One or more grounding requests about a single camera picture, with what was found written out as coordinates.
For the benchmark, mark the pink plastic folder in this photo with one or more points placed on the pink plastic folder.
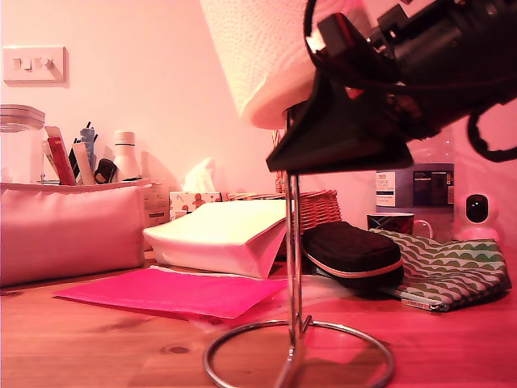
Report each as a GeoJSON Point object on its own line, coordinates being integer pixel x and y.
{"type": "Point", "coordinates": [182, 293]}

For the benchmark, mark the large clear water bottle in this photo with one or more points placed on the large clear water bottle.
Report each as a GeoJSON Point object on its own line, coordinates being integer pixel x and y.
{"type": "Point", "coordinates": [424, 190]}

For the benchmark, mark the white paper towel roll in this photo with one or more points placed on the white paper towel roll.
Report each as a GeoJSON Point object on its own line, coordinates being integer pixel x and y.
{"type": "Point", "coordinates": [258, 60]}

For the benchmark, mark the gingerbread print tissue box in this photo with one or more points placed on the gingerbread print tissue box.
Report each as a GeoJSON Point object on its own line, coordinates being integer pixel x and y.
{"type": "Point", "coordinates": [198, 200]}

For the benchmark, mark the white padded organiser pouch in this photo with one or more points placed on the white padded organiser pouch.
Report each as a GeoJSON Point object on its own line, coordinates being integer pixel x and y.
{"type": "Point", "coordinates": [68, 230]}

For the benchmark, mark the metallic paper towel stand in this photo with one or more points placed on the metallic paper towel stand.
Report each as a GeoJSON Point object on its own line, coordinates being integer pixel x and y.
{"type": "Point", "coordinates": [292, 242]}

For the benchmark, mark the green wave pattern pouch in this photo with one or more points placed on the green wave pattern pouch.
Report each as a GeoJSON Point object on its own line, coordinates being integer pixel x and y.
{"type": "Point", "coordinates": [452, 271]}

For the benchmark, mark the black round clip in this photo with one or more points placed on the black round clip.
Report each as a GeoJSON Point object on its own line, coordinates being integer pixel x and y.
{"type": "Point", "coordinates": [106, 171]}

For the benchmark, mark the white bottle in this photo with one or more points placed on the white bottle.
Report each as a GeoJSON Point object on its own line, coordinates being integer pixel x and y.
{"type": "Point", "coordinates": [126, 157]}

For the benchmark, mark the white folded paper bag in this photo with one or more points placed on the white folded paper bag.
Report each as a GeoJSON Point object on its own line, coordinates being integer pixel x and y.
{"type": "Point", "coordinates": [226, 230]}

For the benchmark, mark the glass jar with lid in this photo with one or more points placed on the glass jar with lid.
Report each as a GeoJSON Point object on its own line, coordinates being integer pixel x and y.
{"type": "Point", "coordinates": [20, 153]}

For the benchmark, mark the small white round camera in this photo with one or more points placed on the small white round camera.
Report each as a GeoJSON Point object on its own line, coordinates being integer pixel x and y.
{"type": "Point", "coordinates": [478, 230]}

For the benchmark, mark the white wall light switch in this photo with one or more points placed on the white wall light switch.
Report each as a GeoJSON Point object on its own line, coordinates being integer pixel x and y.
{"type": "Point", "coordinates": [35, 76]}

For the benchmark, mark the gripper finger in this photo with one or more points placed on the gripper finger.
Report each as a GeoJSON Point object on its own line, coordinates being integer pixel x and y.
{"type": "Point", "coordinates": [335, 137]}

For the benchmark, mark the black zipped pencil case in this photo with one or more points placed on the black zipped pencil case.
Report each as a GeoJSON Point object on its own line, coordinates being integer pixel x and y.
{"type": "Point", "coordinates": [355, 250]}

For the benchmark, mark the white labelled box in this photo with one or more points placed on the white labelled box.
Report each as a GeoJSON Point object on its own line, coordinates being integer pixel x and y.
{"type": "Point", "coordinates": [156, 204]}

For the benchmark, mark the red and white carton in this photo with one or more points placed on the red and white carton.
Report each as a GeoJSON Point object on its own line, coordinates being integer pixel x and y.
{"type": "Point", "coordinates": [60, 157]}

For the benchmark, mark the black and white carton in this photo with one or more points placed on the black and white carton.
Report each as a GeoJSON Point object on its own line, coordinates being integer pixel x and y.
{"type": "Point", "coordinates": [82, 165]}

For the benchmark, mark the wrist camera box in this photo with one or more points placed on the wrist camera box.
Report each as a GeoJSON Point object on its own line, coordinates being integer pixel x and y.
{"type": "Point", "coordinates": [343, 36]}

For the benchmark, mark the dark patterned mug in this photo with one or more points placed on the dark patterned mug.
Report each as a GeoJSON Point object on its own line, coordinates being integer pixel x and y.
{"type": "Point", "coordinates": [398, 224]}

